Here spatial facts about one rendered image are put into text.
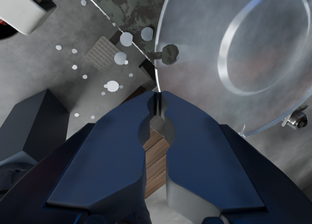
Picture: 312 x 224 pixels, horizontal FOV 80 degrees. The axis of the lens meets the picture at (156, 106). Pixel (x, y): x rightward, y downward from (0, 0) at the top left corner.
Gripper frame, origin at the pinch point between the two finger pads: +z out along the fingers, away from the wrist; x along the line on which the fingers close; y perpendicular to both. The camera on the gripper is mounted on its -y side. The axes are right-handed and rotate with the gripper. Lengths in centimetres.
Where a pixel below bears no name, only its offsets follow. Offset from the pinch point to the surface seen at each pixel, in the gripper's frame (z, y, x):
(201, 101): 11.0, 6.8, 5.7
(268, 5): 12.4, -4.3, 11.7
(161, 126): 9.5, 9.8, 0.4
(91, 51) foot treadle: 65, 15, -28
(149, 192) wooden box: 53, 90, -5
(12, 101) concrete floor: 68, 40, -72
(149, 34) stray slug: 22.7, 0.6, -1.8
